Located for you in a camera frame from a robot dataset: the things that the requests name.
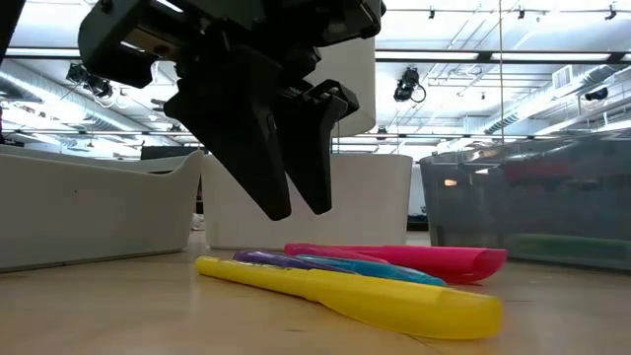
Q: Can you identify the purple highlighter marker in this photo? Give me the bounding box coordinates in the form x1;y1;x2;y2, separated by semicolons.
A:
232;248;356;275

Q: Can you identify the pink highlighter marker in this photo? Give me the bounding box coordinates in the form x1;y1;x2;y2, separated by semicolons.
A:
334;245;509;285
284;242;390;265

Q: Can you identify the silver ventilation duct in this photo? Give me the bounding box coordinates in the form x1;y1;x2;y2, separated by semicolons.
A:
484;63;631;137
0;71;149;137

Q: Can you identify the yellow highlighter marker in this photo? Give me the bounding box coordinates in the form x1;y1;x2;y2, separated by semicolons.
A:
194;254;504;341

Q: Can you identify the thin vertical pole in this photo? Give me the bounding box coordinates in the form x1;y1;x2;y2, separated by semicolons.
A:
498;0;505;145

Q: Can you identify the ceiling light strip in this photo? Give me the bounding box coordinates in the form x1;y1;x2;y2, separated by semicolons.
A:
4;46;83;59
374;48;631;64

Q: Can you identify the light grey translucent bin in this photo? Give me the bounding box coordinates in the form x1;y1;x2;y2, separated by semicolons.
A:
0;150;206;274

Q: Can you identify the black overhead camera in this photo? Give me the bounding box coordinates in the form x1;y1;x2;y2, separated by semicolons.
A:
392;66;428;105

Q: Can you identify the dark grey translucent bin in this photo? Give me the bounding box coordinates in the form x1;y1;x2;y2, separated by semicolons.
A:
419;132;631;272

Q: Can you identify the black ceiling device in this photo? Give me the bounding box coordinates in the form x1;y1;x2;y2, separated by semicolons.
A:
583;86;611;103
65;62;115;100

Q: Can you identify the black background monitor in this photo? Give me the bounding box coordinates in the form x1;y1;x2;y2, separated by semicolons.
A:
139;144;199;162

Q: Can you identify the white plastic bin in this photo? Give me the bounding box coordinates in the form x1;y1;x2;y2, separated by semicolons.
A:
201;152;414;251

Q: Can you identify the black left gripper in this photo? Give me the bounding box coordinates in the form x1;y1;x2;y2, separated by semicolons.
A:
77;0;387;222

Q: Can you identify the teal highlighter marker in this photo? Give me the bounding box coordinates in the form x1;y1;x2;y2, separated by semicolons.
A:
295;253;449;289

